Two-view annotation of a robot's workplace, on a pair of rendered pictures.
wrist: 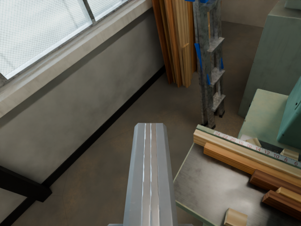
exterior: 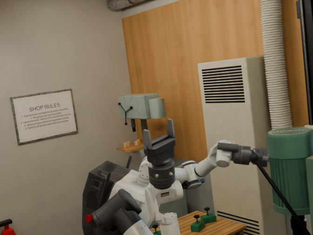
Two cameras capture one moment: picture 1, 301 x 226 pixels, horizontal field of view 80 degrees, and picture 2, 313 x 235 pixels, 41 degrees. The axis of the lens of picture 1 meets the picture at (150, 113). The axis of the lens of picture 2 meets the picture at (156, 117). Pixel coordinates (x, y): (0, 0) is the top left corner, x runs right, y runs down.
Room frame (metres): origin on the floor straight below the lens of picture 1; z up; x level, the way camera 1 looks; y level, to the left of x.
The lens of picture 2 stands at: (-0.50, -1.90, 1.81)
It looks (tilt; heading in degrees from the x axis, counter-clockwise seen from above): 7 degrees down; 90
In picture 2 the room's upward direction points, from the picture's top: 7 degrees counter-clockwise
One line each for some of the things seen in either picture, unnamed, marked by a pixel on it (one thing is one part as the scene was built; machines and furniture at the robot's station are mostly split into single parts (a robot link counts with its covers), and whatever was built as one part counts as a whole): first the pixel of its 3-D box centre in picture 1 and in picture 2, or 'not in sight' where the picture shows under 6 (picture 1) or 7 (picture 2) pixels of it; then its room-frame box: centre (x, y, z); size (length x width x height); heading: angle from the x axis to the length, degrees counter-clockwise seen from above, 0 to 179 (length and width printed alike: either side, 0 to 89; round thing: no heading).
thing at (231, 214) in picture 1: (235, 220); not in sight; (0.04, -0.11, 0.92); 0.04 x 0.03 x 0.04; 51
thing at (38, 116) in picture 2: not in sight; (45, 115); (-1.56, 2.27, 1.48); 0.64 x 0.02 x 0.46; 37
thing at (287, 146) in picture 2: not in sight; (293, 169); (0.01, -0.32, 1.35); 0.18 x 0.18 x 0.31
